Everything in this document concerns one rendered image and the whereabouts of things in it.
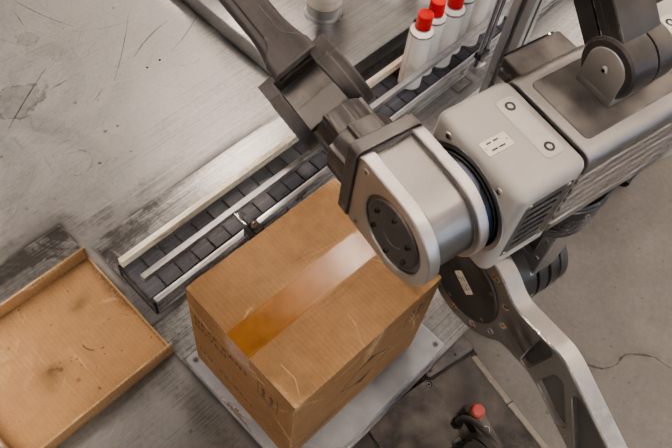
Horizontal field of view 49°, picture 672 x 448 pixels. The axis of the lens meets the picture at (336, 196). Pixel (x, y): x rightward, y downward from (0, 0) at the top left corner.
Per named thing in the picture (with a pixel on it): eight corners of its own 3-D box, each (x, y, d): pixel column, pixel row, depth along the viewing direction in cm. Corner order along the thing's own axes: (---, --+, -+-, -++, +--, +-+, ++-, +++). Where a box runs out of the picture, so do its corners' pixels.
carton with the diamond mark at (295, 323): (322, 255, 142) (334, 176, 119) (412, 344, 134) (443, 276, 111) (196, 355, 129) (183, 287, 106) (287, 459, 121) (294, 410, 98)
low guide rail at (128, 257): (486, -1, 179) (488, -7, 178) (490, 2, 179) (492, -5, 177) (119, 264, 132) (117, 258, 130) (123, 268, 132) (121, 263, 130)
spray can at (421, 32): (408, 70, 166) (426, 0, 149) (424, 84, 164) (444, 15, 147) (392, 80, 164) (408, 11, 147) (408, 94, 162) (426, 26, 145)
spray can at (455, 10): (446, 51, 171) (467, -18, 153) (452, 68, 168) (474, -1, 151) (424, 53, 170) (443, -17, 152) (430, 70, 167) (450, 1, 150)
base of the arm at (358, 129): (344, 217, 83) (356, 154, 73) (305, 166, 87) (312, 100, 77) (404, 184, 87) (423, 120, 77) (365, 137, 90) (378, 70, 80)
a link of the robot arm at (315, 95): (318, 139, 81) (356, 108, 80) (269, 78, 85) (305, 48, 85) (343, 166, 89) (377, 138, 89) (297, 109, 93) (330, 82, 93)
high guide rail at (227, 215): (516, -1, 172) (518, -6, 171) (520, 2, 172) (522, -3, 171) (140, 278, 125) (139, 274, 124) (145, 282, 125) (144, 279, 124)
